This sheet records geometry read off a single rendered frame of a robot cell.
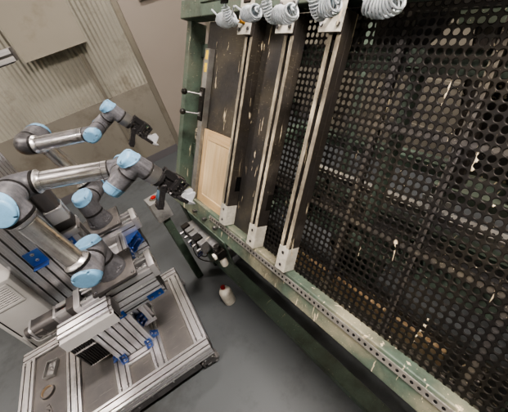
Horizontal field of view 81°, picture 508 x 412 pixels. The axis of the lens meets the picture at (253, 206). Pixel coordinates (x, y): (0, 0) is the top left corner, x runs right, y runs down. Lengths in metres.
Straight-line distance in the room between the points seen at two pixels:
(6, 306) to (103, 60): 3.47
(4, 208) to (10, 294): 0.66
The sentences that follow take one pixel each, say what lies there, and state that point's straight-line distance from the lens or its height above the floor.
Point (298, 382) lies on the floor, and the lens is 2.19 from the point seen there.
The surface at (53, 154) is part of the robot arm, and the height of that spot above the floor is 1.50.
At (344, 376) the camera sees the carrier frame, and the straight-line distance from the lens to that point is 1.99.
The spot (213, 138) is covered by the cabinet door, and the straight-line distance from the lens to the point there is 1.92.
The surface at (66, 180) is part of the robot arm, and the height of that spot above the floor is 1.59.
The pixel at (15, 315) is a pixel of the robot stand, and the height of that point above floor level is 1.02.
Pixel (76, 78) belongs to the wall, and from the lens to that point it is 4.71.
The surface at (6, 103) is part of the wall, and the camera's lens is 4.81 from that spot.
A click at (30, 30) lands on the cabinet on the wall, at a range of 4.39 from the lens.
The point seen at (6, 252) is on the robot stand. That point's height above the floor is 1.33.
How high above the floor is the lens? 2.06
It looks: 38 degrees down
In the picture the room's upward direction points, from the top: 18 degrees counter-clockwise
